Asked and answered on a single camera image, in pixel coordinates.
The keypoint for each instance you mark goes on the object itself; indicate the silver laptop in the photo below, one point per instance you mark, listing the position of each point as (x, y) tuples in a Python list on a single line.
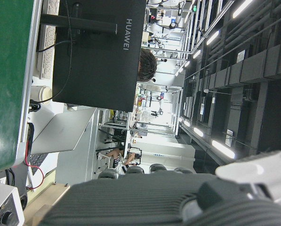
[(62, 131)]

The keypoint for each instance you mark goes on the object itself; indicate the black Huawei monitor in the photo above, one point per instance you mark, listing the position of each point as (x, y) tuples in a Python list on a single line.
[(95, 70)]

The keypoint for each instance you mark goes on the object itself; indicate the seated person dark hair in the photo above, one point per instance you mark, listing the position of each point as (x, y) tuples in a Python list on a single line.
[(147, 66)]

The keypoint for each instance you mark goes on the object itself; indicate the ceiling strip light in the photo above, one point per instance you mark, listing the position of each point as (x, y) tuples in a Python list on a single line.
[(222, 149), (198, 131), (212, 37), (242, 8)]

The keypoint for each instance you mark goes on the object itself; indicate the white paper cup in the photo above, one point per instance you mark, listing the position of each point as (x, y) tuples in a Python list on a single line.
[(41, 93)]

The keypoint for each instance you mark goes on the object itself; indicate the background person striped top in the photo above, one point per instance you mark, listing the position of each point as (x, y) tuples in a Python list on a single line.
[(116, 160)]

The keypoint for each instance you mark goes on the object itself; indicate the green conveyor belt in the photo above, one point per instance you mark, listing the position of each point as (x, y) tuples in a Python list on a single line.
[(6, 70)]

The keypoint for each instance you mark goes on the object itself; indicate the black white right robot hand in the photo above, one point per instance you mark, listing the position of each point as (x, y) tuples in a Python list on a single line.
[(135, 200)]

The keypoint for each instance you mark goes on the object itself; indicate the white keyboard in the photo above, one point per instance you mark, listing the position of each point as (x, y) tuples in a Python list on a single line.
[(46, 61)]

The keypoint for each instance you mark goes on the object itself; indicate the white conveyor control box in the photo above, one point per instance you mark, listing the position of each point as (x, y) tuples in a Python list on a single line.
[(1, 200)]

